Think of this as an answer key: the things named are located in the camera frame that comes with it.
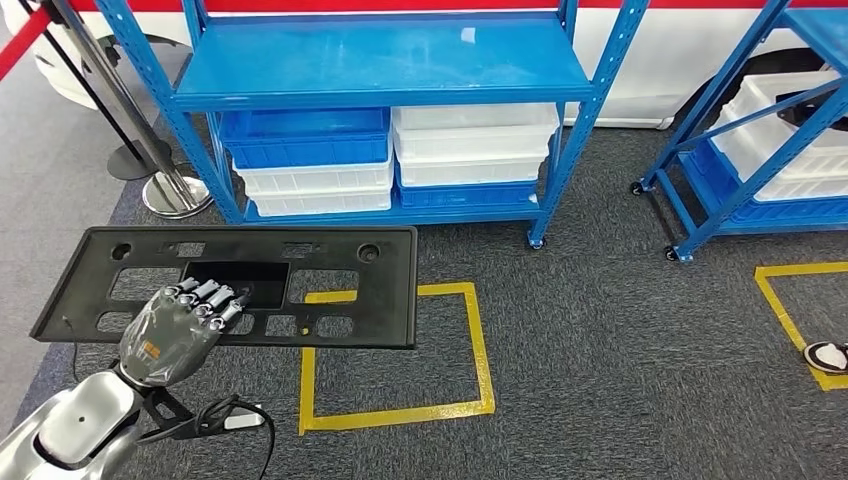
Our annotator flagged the black part inside bin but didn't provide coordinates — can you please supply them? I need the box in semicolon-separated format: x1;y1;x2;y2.
775;87;848;132

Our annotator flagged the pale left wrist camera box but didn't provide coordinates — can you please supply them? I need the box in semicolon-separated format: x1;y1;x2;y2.
139;387;266;442

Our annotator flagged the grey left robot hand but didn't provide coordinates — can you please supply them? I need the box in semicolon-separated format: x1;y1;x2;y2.
117;276;252;389

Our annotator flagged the blue metal shelf rack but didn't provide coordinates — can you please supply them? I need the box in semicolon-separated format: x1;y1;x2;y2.
92;0;651;252

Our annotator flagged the black and white shoe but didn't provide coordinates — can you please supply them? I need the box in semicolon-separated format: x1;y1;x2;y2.
803;341;848;377

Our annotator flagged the chrome barrier stanchion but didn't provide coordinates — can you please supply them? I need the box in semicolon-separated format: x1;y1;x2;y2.
46;0;213;220

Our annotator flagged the blue plastic bin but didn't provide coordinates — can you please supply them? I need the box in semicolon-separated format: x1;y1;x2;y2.
678;139;848;227
395;175;539;210
218;107;392;170

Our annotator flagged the black plastic panel part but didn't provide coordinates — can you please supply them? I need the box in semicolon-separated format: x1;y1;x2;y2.
29;225;420;351

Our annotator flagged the large white plastic bin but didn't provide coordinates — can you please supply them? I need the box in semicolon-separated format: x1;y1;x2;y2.
708;71;848;202

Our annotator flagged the red barrier belt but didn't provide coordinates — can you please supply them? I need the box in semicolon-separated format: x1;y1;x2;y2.
0;5;54;82

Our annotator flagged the blue wheeled shelf rack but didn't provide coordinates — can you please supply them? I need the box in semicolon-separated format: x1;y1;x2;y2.
629;0;848;264

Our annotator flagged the white car with red stripe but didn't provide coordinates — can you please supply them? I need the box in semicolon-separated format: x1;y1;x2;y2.
0;0;848;130

